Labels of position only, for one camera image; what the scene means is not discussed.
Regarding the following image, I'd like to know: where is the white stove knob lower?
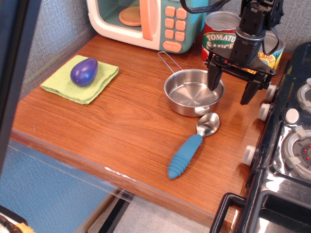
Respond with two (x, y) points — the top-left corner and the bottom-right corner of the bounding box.
(242, 145), (257, 166)

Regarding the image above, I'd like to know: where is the white round stove button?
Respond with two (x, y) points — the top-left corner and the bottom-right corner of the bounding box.
(285, 108), (299, 124)

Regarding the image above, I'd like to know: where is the tomato sauce can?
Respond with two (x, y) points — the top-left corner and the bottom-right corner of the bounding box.
(201, 11), (241, 63)

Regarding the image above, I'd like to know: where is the green folded cloth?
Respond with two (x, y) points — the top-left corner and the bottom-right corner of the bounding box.
(41, 55), (119, 104)

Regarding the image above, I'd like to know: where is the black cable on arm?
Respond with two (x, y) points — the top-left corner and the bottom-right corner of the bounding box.
(179, 0), (282, 56)

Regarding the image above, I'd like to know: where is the pineapple slices can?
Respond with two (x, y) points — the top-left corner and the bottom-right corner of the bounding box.
(242, 32), (286, 76)

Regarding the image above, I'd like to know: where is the toy microwave teal and orange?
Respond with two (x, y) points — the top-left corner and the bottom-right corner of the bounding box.
(86, 0), (206, 54)

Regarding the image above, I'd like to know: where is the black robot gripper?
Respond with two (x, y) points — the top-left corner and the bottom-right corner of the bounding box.
(206, 33), (276, 105)

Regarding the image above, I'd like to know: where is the black toy stove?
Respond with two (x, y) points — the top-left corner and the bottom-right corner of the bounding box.
(210, 42), (311, 233)

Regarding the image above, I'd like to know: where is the white stove knob upper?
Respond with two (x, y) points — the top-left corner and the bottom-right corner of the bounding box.
(265, 85), (277, 102)

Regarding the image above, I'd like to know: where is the white stove knob middle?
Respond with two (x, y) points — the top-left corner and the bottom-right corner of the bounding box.
(258, 103), (271, 121)

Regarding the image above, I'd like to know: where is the blue handled metal spoon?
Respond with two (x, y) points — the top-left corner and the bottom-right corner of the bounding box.
(168, 113), (220, 179)

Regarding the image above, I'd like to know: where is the stainless steel saucepan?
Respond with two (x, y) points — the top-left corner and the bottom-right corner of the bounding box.
(164, 65), (225, 117)

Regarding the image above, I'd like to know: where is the purple toy eggplant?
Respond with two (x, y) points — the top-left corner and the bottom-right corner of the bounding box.
(70, 58), (98, 87)

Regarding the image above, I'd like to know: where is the white stove knob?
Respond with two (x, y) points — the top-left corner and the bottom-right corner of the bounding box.
(258, 103), (271, 121)
(242, 145), (257, 166)
(265, 85), (277, 102)

